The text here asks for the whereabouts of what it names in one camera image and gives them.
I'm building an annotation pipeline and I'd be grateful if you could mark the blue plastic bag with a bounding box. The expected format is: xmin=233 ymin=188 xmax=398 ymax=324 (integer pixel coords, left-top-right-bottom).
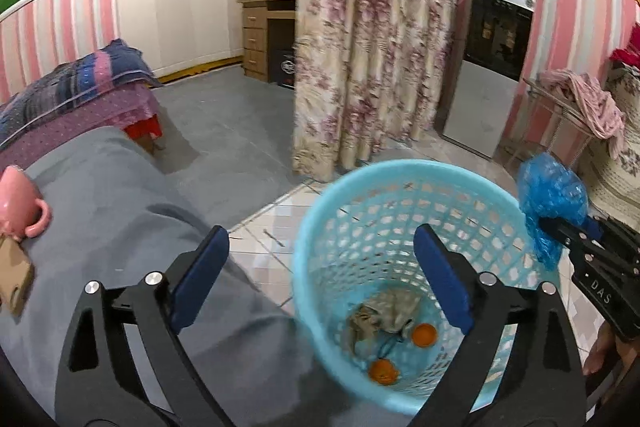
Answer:
xmin=516 ymin=154 xmax=591 ymax=271

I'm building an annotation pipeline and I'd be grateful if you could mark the person's right hand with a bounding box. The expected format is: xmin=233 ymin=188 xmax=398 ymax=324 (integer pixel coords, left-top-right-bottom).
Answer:
xmin=582 ymin=320 xmax=624 ymax=377

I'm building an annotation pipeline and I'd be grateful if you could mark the pink bed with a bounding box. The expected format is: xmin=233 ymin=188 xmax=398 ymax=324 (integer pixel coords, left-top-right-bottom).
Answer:
xmin=0 ymin=83 xmax=164 ymax=168

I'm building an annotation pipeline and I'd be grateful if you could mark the pink cloth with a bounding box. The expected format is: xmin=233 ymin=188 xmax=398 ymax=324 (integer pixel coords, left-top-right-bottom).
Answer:
xmin=537 ymin=69 xmax=626 ymax=153

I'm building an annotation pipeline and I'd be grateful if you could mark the wooden desk with drawers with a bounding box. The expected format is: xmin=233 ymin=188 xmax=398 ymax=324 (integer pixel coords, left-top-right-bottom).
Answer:
xmin=236 ymin=0 xmax=300 ymax=83

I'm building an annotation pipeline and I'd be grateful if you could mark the beige face mask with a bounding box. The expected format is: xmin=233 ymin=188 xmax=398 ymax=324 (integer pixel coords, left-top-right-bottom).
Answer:
xmin=344 ymin=289 xmax=424 ymax=353

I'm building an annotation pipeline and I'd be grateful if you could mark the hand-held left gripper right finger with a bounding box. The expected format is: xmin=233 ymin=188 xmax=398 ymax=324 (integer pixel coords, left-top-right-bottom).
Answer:
xmin=414 ymin=223 xmax=586 ymax=427

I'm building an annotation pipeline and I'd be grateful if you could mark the orange peel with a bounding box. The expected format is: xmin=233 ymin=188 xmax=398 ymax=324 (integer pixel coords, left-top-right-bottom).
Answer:
xmin=368 ymin=358 xmax=401 ymax=383

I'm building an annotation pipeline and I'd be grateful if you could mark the black and white appliance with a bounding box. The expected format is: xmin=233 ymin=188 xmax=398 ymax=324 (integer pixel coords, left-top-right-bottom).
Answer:
xmin=434 ymin=0 xmax=539 ymax=158

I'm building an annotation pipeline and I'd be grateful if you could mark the black box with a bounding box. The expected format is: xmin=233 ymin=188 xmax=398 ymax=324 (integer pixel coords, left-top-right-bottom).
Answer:
xmin=267 ymin=46 xmax=296 ymax=89

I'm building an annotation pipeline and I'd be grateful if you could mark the blue and purple patchwork quilt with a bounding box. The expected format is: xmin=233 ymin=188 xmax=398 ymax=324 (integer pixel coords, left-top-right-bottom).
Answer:
xmin=0 ymin=38 xmax=164 ymax=146

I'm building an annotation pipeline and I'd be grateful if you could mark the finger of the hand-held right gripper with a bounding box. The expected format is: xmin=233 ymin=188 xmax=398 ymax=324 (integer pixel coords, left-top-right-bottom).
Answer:
xmin=538 ymin=216 xmax=597 ymax=259
xmin=582 ymin=213 xmax=624 ymax=242

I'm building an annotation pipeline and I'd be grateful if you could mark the yellow baseboard strip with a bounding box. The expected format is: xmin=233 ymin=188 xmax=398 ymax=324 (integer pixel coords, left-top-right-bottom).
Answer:
xmin=159 ymin=56 xmax=246 ymax=83

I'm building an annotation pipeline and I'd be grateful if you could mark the blue and floral curtain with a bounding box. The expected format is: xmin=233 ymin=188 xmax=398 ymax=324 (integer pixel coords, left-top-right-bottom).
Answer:
xmin=291 ymin=0 xmax=459 ymax=183

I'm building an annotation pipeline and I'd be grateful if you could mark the red cloth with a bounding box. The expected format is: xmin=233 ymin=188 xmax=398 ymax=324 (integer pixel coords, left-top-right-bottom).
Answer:
xmin=609 ymin=46 xmax=640 ymax=68

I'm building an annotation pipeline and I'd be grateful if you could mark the cream floral chair cover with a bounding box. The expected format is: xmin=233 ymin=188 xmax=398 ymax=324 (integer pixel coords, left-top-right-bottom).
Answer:
xmin=574 ymin=61 xmax=640 ymax=219

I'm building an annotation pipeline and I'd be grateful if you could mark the orange plastic lid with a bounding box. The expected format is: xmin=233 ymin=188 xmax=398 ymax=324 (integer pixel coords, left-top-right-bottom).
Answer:
xmin=411 ymin=323 xmax=440 ymax=348

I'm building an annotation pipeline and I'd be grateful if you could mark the white wire rack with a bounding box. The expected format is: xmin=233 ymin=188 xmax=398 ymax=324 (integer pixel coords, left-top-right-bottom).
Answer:
xmin=505 ymin=77 xmax=601 ymax=168

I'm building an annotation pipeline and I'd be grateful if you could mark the pink pig mug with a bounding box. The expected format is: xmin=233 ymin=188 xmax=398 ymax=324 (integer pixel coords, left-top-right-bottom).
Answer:
xmin=0 ymin=165 xmax=53 ymax=241

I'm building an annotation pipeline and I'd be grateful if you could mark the light blue plastic basket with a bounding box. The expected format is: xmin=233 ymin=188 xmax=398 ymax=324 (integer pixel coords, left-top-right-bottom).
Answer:
xmin=291 ymin=159 xmax=562 ymax=416

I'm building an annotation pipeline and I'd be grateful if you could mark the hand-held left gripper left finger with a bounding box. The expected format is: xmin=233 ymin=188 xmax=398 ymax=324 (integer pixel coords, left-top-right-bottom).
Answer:
xmin=55 ymin=224 xmax=236 ymax=427

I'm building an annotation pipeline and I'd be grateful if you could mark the brown phone case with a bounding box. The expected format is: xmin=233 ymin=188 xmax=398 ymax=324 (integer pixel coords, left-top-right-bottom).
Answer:
xmin=0 ymin=234 xmax=36 ymax=318

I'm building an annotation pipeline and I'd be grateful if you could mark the red stool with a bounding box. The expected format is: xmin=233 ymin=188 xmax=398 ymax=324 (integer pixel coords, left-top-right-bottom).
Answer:
xmin=122 ymin=114 xmax=164 ymax=153

